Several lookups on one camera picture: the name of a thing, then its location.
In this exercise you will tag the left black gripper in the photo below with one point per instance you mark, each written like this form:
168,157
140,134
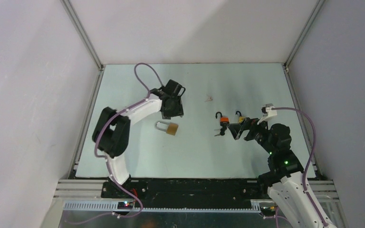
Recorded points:
177,111

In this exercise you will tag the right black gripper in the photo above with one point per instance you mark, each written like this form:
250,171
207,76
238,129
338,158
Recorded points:
250,124

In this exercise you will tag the yellow padlock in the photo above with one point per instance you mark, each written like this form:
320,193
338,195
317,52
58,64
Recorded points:
240,117

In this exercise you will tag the orange black padlock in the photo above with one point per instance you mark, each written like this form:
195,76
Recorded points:
223,120

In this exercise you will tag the black headed key bunch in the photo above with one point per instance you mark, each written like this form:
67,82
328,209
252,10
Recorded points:
221,131

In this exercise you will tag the brass padlock long shackle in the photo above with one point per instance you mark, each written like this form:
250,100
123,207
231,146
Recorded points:
167,127

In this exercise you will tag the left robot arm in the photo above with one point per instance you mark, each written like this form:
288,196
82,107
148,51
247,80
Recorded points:
112,131

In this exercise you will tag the right controller board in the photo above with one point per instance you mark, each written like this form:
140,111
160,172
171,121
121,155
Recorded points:
268,212

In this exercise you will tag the controller board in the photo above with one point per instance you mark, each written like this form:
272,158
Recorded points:
268,212
125,205

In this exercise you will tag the left controller board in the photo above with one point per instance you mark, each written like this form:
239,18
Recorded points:
125,205

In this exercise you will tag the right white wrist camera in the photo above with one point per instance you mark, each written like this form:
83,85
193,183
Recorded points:
268,113

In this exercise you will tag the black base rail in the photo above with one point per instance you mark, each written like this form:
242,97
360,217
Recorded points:
190,193

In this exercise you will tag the right aluminium frame post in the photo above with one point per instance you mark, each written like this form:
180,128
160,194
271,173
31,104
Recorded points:
304,32

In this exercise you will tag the aluminium frame post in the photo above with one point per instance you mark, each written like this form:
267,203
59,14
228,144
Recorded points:
78,25
304,32

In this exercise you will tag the left aluminium frame post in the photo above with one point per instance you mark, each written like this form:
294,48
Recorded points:
78,25

